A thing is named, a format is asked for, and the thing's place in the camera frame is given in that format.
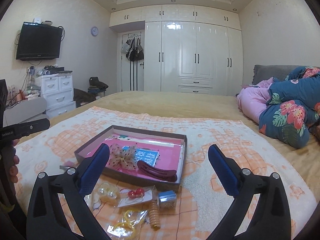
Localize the orange white plush blanket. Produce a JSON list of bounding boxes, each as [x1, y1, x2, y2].
[[16, 107, 317, 239]]

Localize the pink folded quilt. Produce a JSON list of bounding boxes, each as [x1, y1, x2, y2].
[[237, 77, 273, 124]]

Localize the white built-in wardrobe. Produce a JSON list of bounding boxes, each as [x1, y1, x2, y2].
[[109, 4, 243, 96]]

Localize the orange spiral hair clip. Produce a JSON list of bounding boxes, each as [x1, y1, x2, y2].
[[148, 200, 161, 230]]

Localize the grey headboard cushion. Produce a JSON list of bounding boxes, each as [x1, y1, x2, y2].
[[252, 64, 319, 85]]

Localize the white room door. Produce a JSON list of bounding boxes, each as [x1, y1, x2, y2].
[[117, 30, 145, 92]]

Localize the purple wall clock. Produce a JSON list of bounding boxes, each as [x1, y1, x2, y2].
[[91, 26, 99, 37]]

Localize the dotted mesh bow clip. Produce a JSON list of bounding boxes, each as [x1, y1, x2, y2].
[[107, 144, 138, 171]]

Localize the pink fuzzy pompom clip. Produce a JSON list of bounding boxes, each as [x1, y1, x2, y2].
[[59, 161, 75, 171]]

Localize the blue floral quilt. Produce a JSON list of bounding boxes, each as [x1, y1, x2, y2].
[[259, 66, 319, 148]]

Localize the red bead earrings packet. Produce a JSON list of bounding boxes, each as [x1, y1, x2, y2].
[[117, 187, 154, 208]]

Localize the black wall television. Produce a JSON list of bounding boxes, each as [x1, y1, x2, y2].
[[16, 22, 64, 61]]

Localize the tan bed cover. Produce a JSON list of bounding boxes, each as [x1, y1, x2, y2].
[[15, 90, 320, 201]]

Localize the bags hanging on door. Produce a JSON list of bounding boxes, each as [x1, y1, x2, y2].
[[121, 37, 144, 62]]

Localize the brown shallow cardboard tray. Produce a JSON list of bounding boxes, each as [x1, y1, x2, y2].
[[74, 125, 187, 192]]

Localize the person left hand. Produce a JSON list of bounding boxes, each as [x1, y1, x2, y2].
[[8, 139, 20, 184]]

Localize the blue box of rings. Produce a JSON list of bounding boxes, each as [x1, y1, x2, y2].
[[158, 190, 177, 210]]

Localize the pearl hair ties packet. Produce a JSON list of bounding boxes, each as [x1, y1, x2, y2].
[[97, 182, 120, 206]]

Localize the white plastic drawer cabinet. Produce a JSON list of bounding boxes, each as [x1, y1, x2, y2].
[[35, 73, 76, 119]]

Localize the yellow hair rings packet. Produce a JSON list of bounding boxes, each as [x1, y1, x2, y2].
[[106, 209, 148, 240]]

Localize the dark clothes pile on stool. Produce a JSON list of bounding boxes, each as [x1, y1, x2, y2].
[[88, 77, 108, 95]]

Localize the brown clothes heap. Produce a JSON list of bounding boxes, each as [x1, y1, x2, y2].
[[73, 88, 96, 108]]

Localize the dark red hair claw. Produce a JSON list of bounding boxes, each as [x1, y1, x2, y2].
[[137, 160, 177, 183]]

